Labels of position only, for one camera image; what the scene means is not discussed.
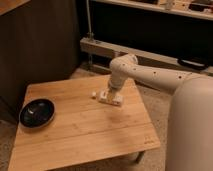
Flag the black ceramic bowl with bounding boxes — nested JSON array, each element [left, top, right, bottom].
[[19, 99, 55, 128]]

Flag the black handle object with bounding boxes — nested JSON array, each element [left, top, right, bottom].
[[177, 59, 209, 70]]

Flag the wooden shelf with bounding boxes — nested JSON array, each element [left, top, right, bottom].
[[93, 0, 213, 21]]

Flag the grey metal beam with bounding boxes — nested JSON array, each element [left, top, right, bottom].
[[79, 36, 213, 77]]

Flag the wooden table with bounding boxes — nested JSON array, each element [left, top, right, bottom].
[[8, 75, 160, 171]]

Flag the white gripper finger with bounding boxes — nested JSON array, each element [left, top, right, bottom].
[[104, 91, 111, 100], [113, 93, 121, 101]]

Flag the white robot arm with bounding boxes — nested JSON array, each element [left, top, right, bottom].
[[108, 54, 213, 171]]

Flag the metal vertical pole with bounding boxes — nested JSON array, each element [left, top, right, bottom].
[[86, 0, 94, 41]]

